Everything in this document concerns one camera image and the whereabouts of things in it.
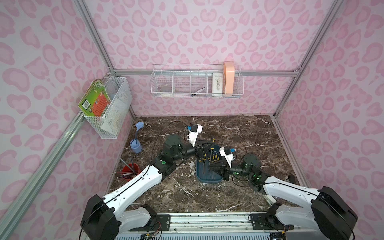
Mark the white wire wall basket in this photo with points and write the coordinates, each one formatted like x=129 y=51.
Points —
x=181 y=80

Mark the white mesh side basket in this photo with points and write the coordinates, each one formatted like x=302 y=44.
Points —
x=116 y=87

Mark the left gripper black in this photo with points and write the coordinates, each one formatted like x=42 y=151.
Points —
x=202 y=148

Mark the blue desk lamp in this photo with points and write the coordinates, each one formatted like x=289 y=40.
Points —
x=135 y=143

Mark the white card in basket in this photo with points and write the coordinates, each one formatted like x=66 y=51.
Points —
x=217 y=85

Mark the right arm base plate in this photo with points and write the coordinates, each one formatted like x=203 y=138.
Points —
x=267 y=222

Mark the white paper in mesh basket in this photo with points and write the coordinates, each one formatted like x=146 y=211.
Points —
x=113 y=119

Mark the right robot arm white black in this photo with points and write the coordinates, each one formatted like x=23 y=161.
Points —
x=322 y=210

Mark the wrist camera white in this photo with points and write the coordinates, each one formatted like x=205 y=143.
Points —
x=193 y=131
x=228 y=154

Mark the grey pen in basket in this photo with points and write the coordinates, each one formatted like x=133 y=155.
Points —
x=198 y=92

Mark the teal plastic storage box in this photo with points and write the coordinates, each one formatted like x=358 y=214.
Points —
x=203 y=171

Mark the pink box in basket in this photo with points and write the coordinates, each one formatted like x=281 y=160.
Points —
x=229 y=75

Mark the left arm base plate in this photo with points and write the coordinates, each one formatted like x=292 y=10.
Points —
x=159 y=221

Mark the red pen cup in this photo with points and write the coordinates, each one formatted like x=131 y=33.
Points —
x=129 y=170

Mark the green red booklet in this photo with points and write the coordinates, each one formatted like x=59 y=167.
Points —
x=96 y=101

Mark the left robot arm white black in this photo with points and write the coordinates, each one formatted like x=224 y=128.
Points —
x=104 y=217

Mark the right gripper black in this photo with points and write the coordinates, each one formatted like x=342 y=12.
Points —
x=223 y=167

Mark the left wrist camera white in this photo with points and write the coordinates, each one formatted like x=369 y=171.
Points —
x=193 y=131

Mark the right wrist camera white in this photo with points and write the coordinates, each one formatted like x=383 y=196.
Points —
x=228 y=154

